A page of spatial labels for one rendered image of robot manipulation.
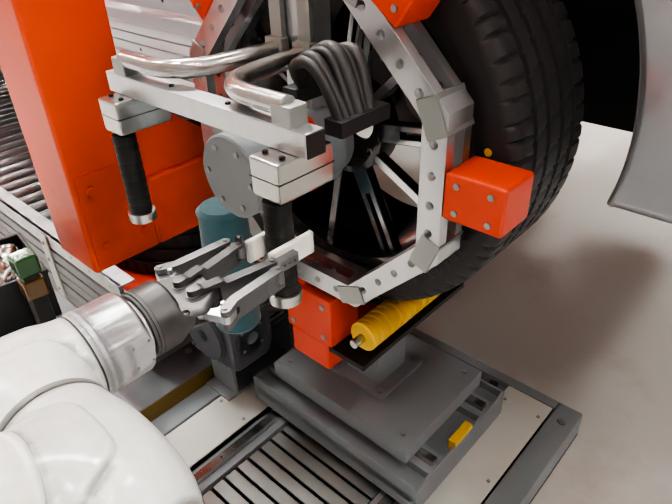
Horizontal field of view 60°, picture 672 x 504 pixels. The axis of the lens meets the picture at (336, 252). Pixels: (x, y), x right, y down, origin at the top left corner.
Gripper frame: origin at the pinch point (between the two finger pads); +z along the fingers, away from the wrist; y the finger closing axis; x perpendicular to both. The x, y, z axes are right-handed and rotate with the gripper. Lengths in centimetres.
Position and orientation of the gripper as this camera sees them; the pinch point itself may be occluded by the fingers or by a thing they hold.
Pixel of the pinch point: (280, 246)
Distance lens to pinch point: 72.3
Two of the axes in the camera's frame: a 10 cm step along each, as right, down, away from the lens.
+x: -0.3, -8.4, -5.4
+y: 7.4, 3.5, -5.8
